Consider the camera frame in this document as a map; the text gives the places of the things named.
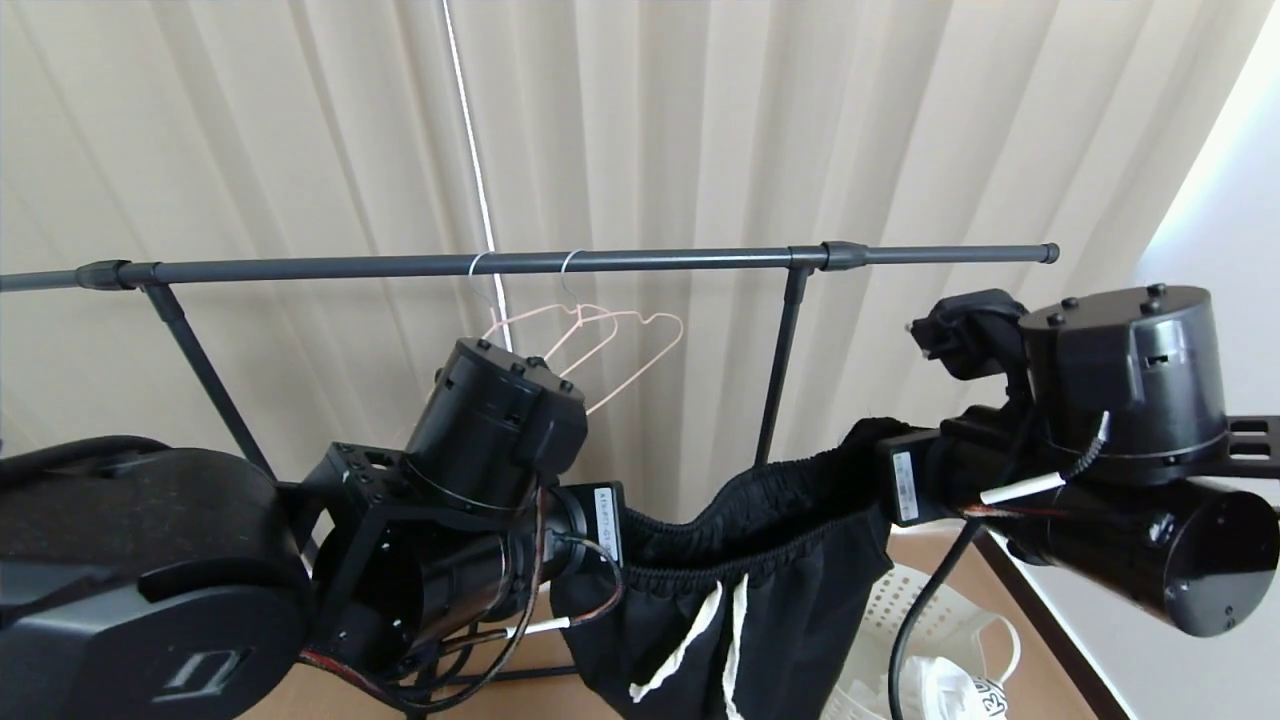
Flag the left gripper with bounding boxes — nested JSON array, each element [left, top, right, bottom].
[[420, 483, 628, 641]]

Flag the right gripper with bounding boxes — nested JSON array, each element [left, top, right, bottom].
[[880, 405, 1280, 638]]

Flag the black shorts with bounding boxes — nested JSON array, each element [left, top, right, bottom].
[[550, 418, 898, 720]]

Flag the white laundry basket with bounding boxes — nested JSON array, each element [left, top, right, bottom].
[[820, 563, 1023, 720]]

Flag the pink clothes hanger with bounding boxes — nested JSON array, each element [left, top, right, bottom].
[[430, 255, 621, 396], [545, 250, 686, 416]]

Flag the black clothes rack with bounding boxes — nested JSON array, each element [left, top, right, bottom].
[[0, 242, 1061, 701]]

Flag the white printed garment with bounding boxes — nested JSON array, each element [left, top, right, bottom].
[[830, 655, 1011, 720]]

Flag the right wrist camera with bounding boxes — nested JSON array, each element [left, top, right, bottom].
[[908, 290, 1031, 383]]

